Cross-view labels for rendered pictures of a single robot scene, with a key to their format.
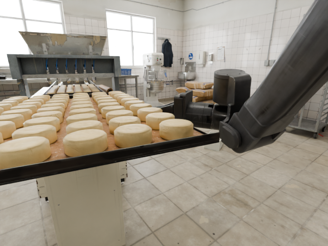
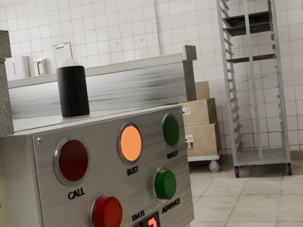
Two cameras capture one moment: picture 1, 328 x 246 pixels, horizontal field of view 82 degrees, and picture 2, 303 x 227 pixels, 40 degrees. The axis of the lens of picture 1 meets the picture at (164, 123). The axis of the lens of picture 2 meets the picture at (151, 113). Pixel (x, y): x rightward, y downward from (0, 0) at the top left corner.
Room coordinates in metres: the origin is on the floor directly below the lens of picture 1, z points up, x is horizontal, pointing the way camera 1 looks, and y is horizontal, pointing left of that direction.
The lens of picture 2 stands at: (0.43, 0.57, 0.86)
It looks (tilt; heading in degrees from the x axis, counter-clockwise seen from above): 3 degrees down; 326
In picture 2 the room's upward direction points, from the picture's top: 7 degrees counter-clockwise
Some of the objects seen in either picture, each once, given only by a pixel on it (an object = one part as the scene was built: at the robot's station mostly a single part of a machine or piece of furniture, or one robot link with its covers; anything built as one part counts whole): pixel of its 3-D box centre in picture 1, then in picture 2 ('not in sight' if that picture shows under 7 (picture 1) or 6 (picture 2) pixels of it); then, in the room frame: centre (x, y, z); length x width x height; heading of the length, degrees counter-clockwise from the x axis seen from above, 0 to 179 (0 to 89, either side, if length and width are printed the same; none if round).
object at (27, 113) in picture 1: (17, 115); not in sight; (0.37, 0.30, 1.01); 0.05 x 0.05 x 0.02
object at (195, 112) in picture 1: (196, 114); not in sight; (0.41, -0.07, 1.00); 0.07 x 0.07 x 0.10; 68
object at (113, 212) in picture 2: not in sight; (105, 214); (0.74, 0.41, 0.76); 0.03 x 0.02 x 0.03; 115
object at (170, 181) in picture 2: not in sight; (163, 184); (0.79, 0.32, 0.76); 0.03 x 0.02 x 0.03; 115
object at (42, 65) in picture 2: (209, 58); (39, 69); (5.34, -1.21, 1.27); 0.19 x 0.10 x 0.30; 126
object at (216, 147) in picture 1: (214, 140); not in sight; (2.49, -0.71, 0.08); 0.30 x 0.22 x 0.16; 152
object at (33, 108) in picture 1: (24, 110); not in sight; (0.43, 0.32, 1.01); 0.05 x 0.05 x 0.02
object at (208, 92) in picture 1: (204, 92); not in sight; (4.72, -1.01, 0.47); 0.72 x 0.42 x 0.17; 132
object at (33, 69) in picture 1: (72, 77); not in sight; (1.57, 0.74, 1.01); 0.72 x 0.33 x 0.34; 115
